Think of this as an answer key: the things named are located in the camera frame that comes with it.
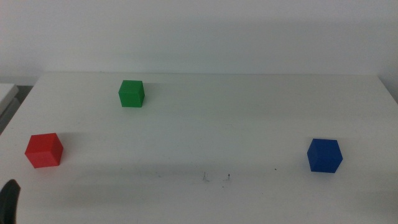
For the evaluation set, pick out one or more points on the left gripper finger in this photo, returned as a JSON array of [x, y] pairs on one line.
[[8, 202]]

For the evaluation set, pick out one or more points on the red cube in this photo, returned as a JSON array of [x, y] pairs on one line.
[[43, 151]]

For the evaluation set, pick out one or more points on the green cube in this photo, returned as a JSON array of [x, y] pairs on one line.
[[131, 94]]

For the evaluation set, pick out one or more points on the blue cube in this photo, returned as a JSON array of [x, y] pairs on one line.
[[325, 156]]

